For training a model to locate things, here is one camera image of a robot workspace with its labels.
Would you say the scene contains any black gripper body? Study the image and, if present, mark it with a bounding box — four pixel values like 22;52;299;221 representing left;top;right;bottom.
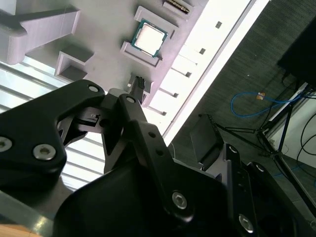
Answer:
53;158;234;237

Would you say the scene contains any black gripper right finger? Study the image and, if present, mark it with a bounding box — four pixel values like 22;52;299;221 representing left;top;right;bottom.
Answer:
190;113;316;237

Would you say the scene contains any CPU with silver top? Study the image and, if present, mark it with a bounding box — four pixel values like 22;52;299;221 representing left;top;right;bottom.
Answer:
130;19;170;59

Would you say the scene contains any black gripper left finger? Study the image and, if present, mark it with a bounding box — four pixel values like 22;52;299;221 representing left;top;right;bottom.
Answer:
0;76;196;222

